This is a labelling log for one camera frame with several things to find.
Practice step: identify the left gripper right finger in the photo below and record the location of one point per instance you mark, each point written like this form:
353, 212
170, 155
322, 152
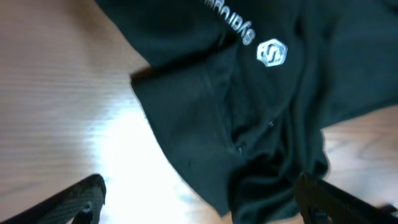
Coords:
322, 203

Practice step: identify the black t-shirt with logo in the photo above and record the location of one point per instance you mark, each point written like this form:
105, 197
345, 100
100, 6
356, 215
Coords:
238, 92

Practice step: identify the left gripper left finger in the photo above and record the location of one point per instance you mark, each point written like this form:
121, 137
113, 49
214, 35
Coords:
80, 203

